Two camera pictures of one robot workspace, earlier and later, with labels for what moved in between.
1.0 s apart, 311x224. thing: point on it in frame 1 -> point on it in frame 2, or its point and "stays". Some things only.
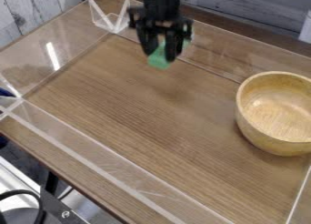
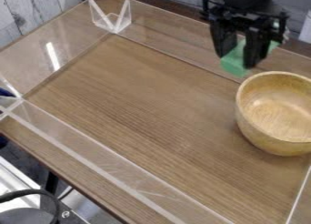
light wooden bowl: [274, 111] stays
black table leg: [51, 186] stays
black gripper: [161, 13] -> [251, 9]
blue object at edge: [7, 93] stays
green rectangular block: [158, 58] -> [233, 61]
